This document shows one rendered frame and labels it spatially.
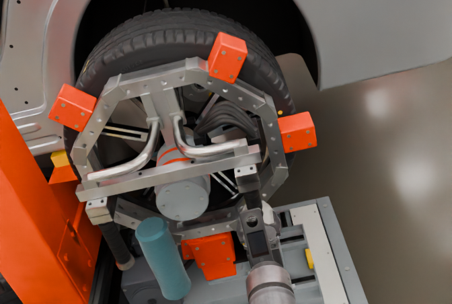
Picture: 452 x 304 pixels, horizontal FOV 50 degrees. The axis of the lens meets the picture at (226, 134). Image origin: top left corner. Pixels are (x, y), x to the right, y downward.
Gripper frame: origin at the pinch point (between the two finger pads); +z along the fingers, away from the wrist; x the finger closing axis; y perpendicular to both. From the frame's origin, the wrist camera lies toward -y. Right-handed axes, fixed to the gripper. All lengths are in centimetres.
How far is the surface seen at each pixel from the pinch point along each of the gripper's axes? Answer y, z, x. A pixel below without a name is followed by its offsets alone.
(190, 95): 2, 63, -16
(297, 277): 66, 31, 7
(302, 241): 66, 47, 12
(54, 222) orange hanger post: 4, 14, -54
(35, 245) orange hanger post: 3, 6, -57
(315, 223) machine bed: 75, 64, 19
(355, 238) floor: 83, 58, 34
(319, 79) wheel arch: 4, 58, 28
